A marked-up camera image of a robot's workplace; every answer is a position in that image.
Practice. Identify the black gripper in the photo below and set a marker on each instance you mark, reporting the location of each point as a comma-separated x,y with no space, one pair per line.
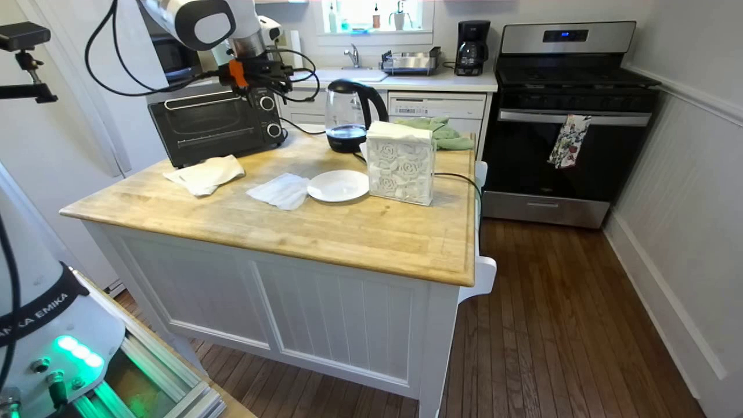
265,71

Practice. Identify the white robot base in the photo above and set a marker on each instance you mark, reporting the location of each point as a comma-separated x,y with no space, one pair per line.
54,338

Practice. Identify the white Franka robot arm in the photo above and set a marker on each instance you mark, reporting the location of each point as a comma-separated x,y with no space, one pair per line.
235,33

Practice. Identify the black microwave on counter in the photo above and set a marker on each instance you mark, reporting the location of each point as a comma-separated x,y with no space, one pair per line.
178,61

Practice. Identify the black toaster oven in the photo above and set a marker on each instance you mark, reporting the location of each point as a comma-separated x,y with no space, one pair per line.
207,121

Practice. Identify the kitchen faucet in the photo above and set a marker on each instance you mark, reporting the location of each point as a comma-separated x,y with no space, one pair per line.
353,55

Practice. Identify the cream folded cloth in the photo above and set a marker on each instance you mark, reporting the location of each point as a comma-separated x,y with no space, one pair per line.
204,176

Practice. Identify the white paper napkin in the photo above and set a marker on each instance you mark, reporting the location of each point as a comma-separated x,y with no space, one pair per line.
283,191

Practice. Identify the white round plate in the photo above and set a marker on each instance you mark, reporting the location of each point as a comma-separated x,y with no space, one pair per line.
337,187

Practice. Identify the white counter cabinets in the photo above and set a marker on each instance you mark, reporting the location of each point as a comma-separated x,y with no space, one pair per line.
461,101

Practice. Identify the silver toaster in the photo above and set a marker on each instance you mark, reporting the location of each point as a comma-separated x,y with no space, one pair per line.
406,62

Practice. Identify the white paper towel block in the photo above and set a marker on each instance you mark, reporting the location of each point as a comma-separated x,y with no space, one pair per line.
401,162

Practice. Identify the white kitchen island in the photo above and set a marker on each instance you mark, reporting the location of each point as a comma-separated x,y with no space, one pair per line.
362,290

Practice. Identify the green cloth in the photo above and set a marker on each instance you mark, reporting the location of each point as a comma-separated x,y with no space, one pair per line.
441,132

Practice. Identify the black coffee maker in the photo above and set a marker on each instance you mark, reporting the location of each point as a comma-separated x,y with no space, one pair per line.
473,47

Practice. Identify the stainless steel black stove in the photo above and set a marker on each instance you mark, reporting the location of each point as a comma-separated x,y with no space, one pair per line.
549,72

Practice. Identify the patterned hanging dish towel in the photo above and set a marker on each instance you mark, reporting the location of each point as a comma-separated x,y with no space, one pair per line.
569,143

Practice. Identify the black camera on tripod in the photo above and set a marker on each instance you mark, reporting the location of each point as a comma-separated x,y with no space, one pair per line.
20,39

